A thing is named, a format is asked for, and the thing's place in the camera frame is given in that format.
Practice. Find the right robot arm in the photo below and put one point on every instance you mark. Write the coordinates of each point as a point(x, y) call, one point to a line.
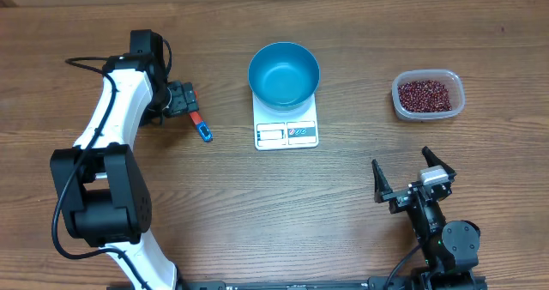
point(447, 250)

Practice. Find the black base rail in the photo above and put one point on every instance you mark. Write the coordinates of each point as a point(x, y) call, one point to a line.
point(300, 285)

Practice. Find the blue bowl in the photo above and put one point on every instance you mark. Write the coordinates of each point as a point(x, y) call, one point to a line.
point(284, 75)

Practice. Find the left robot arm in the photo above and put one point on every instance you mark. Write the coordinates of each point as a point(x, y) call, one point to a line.
point(103, 204)

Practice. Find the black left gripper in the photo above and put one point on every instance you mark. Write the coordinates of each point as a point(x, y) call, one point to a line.
point(185, 100)

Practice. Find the clear plastic container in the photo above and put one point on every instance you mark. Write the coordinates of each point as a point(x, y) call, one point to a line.
point(451, 81)

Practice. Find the white digital kitchen scale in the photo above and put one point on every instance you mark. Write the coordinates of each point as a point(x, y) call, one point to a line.
point(277, 129)

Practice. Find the red beans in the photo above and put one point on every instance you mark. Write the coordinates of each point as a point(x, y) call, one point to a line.
point(424, 96)

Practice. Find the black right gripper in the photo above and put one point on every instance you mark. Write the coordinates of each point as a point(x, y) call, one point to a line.
point(401, 198)

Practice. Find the red measuring scoop blue handle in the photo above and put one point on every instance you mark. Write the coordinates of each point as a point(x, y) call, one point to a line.
point(201, 127)

